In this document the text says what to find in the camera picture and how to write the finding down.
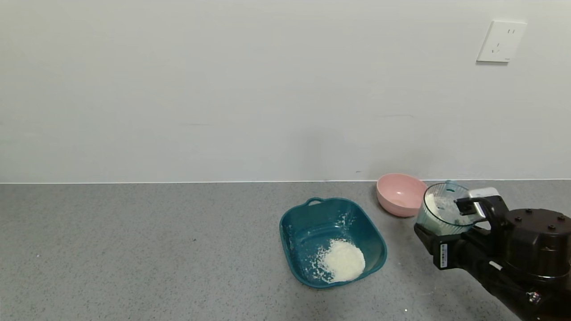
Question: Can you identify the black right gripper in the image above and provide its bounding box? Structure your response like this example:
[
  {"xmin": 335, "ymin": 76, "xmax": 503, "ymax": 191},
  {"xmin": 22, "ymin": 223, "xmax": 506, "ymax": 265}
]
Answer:
[{"xmin": 414, "ymin": 222, "xmax": 502, "ymax": 279}]

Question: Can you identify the clear ribbed plastic cup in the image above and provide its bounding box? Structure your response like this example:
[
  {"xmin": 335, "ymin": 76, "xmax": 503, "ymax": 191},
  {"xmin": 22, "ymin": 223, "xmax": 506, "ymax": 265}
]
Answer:
[{"xmin": 416, "ymin": 181, "xmax": 481, "ymax": 236}]

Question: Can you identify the white powder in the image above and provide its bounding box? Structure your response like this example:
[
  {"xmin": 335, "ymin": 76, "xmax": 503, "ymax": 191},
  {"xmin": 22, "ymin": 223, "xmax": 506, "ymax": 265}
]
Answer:
[{"xmin": 311, "ymin": 239, "xmax": 366, "ymax": 284}]

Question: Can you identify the pink bowl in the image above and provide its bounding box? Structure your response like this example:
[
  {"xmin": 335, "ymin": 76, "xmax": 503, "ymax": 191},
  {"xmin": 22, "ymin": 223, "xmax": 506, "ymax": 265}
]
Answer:
[{"xmin": 376, "ymin": 173, "xmax": 430, "ymax": 218}]

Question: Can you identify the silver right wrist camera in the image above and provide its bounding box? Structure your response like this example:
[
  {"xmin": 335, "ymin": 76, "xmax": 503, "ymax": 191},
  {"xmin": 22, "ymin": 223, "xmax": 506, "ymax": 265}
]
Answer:
[{"xmin": 467, "ymin": 187, "xmax": 501, "ymax": 220}]

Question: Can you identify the teal square tray with handles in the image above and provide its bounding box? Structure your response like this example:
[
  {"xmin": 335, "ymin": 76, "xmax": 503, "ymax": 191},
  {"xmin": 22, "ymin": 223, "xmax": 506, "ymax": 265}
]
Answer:
[{"xmin": 279, "ymin": 197, "xmax": 387, "ymax": 289}]

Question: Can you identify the white wall socket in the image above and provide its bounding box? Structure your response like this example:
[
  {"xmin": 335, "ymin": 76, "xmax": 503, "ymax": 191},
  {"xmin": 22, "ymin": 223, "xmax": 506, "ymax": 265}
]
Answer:
[{"xmin": 476, "ymin": 20, "xmax": 527, "ymax": 63}]

